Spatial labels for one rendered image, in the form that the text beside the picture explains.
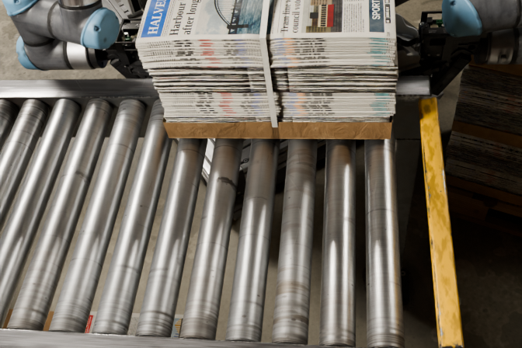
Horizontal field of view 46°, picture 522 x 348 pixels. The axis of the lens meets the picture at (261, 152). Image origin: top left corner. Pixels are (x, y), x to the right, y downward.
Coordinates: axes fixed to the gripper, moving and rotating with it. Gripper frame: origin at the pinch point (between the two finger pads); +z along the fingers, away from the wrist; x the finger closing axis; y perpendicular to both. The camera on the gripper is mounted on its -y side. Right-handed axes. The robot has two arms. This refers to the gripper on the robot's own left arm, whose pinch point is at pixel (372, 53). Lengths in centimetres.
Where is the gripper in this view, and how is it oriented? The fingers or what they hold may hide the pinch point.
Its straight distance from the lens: 119.8
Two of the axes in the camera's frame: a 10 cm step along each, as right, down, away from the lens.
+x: -0.9, 7.9, -6.1
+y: -1.1, -6.2, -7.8
